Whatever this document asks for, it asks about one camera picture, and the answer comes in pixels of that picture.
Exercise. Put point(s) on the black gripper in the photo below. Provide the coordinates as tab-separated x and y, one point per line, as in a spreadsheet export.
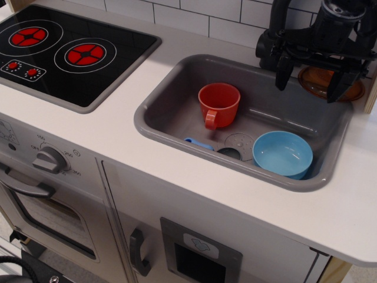
342	38

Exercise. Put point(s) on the blue handled grey spoon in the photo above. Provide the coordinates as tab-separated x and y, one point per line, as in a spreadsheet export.
228	151

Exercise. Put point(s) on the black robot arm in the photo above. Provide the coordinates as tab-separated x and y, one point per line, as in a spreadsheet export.
341	40

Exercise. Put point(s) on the light blue plastic bowl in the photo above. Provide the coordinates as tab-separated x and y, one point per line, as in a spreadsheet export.
283	153

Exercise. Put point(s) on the grey plastic sink basin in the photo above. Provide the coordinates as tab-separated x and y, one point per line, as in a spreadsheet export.
172	113

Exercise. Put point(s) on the orange transparent pot lid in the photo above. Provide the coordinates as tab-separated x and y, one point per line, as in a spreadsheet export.
316	81

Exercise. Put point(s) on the dark grey toy faucet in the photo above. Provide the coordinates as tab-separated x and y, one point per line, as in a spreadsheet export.
266	41

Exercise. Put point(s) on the orange plastic cup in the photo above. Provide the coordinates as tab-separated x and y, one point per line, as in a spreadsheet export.
219	104

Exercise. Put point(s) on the grey dispenser panel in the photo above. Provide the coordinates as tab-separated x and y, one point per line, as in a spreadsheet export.
198	258

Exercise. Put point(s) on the black toy stove top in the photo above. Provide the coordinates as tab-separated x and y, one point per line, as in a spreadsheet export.
71	61

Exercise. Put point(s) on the grey oven dial knob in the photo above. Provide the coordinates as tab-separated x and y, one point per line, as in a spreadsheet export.
49	160

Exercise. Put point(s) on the white oven door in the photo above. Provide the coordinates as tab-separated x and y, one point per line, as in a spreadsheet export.
71	223

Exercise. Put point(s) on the grey cabinet door handle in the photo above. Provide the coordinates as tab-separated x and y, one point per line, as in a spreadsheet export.
141	266

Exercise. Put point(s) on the grey oven door handle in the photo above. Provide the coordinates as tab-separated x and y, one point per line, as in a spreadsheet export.
40	190

